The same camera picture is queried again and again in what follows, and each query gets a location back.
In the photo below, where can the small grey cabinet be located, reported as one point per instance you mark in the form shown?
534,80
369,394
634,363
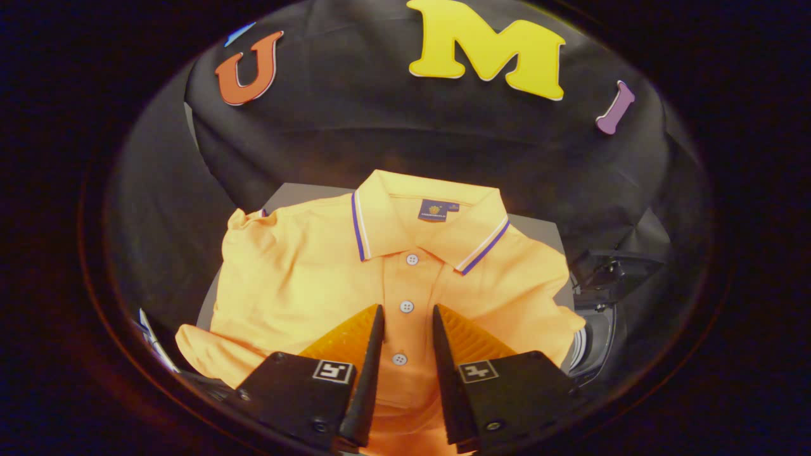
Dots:
298,193

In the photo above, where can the dark washing machine lid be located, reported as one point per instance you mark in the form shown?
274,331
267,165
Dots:
624,272

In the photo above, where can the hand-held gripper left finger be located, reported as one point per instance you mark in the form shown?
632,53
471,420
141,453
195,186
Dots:
370,380

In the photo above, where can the orange polo shirt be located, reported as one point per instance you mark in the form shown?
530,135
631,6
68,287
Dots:
304,266

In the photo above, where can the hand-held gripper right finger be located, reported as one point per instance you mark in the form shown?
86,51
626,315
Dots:
447,380

